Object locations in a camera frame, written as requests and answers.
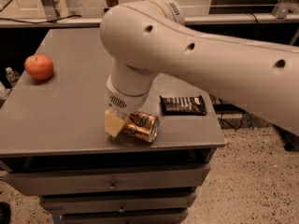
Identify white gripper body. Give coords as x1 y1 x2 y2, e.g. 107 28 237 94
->
107 76 150 113

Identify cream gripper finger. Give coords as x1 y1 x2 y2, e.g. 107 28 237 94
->
105 109 128 137

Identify orange soda can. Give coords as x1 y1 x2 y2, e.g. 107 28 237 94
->
122 111 160 143

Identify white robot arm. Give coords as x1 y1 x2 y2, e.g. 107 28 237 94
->
100 0 299 134

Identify grey drawer cabinet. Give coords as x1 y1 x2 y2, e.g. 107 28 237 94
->
0 27 226 224

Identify dark snack bar wrapper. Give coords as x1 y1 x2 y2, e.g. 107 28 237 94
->
160 95 207 116

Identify middle grey drawer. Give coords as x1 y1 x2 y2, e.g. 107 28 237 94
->
40 190 196 214

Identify grey drawer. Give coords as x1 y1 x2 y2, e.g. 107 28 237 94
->
40 190 196 214
4 163 210 196
62 209 188 224

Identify red apple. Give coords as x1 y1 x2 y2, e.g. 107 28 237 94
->
24 54 54 81

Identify bottom grey drawer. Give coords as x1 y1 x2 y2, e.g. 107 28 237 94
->
62 209 188 224

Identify top grey drawer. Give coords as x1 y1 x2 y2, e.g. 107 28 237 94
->
4 163 210 196

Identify black hanging cable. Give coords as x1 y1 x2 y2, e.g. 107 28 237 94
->
218 98 250 131

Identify black cable on rail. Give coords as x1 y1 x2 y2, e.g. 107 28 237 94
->
0 14 82 25

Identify grey metal frame rail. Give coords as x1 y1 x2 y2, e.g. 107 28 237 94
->
0 13 299 28

